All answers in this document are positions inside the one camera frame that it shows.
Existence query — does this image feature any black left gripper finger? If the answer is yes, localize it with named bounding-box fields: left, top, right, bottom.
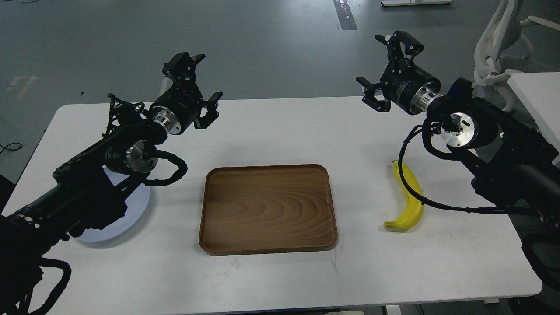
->
left=162, top=52, right=206, bottom=86
left=194, top=92, right=224, bottom=129

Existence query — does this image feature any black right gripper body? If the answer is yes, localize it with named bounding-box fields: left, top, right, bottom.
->
left=380, top=61, right=441, bottom=115

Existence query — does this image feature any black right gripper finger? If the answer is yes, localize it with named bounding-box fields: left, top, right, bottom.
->
left=356, top=77, right=391, bottom=113
left=374, top=30, right=424, bottom=66

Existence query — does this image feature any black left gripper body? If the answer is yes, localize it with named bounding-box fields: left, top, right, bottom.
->
left=150, top=83, right=205, bottom=134

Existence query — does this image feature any light blue plate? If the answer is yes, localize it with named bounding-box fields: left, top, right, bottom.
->
left=76, top=184, right=151, bottom=244

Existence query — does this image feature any yellow banana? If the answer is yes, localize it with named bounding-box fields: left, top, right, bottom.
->
left=383, top=160, right=424, bottom=231

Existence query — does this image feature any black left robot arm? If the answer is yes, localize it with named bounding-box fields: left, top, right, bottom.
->
left=1, top=52, right=223, bottom=315

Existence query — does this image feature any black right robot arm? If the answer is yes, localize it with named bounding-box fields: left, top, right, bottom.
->
left=356, top=31, right=560, bottom=291

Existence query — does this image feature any white office chair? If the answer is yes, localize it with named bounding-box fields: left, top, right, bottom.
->
left=472, top=0, right=560, bottom=113

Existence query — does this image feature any brown wooden tray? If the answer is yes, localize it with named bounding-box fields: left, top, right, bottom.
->
left=199, top=164, right=338, bottom=255

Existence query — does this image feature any white side table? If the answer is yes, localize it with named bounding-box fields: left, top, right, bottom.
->
left=507, top=72, right=560, bottom=150

